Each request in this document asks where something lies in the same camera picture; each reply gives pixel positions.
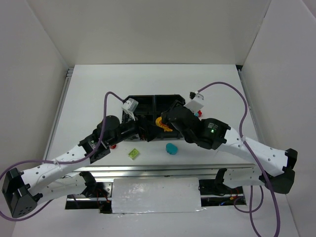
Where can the lime green lego plate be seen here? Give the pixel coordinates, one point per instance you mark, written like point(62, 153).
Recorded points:
point(133, 154)

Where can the white foil covered board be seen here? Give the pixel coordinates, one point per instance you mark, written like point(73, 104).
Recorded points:
point(155, 195)

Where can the black four compartment tray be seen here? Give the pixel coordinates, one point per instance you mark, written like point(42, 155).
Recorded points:
point(151, 107)

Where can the yellow rounded lego brick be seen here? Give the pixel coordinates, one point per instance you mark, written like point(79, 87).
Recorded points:
point(159, 123)

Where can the teal rounded lego brick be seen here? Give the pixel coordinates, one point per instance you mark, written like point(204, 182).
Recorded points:
point(171, 149)

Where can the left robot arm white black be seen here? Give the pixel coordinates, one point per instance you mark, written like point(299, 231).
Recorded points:
point(25, 190)

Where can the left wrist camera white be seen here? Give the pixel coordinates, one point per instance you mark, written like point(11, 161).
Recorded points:
point(129, 107)

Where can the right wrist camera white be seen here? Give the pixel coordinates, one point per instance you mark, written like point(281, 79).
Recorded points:
point(196, 102)

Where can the red teal green lego stack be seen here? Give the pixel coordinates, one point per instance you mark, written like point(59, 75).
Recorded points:
point(198, 114)

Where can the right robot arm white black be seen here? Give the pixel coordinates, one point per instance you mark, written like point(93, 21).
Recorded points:
point(274, 168)

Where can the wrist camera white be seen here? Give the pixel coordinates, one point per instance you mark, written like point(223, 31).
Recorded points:
point(196, 102)
point(129, 107)

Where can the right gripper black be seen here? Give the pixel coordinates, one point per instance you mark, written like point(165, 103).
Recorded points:
point(167, 117)

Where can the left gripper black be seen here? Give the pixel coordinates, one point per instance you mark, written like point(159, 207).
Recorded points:
point(139, 127)

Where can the aluminium frame rail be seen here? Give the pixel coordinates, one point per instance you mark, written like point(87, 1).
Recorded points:
point(149, 171)

